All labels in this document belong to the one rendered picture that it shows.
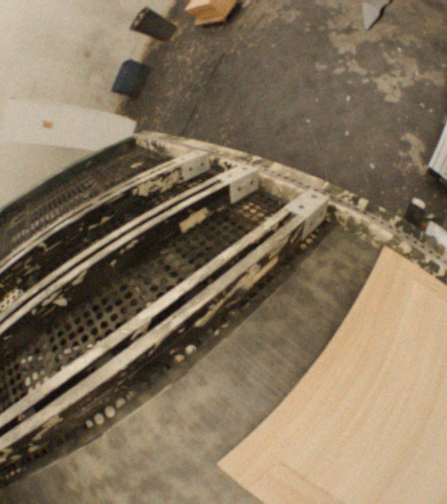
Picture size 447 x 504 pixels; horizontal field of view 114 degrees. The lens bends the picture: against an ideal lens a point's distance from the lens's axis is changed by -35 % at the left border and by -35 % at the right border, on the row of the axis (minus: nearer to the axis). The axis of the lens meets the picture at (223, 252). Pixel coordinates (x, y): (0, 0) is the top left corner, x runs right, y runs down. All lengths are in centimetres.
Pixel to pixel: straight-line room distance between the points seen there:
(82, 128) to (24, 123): 89
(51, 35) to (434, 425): 536
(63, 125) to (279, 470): 363
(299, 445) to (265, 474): 6
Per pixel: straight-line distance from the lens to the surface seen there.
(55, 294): 51
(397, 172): 156
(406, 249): 60
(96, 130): 364
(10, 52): 502
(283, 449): 35
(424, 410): 47
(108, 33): 510
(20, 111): 353
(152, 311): 36
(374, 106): 174
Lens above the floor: 150
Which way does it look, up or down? 50 degrees down
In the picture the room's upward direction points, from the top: 95 degrees counter-clockwise
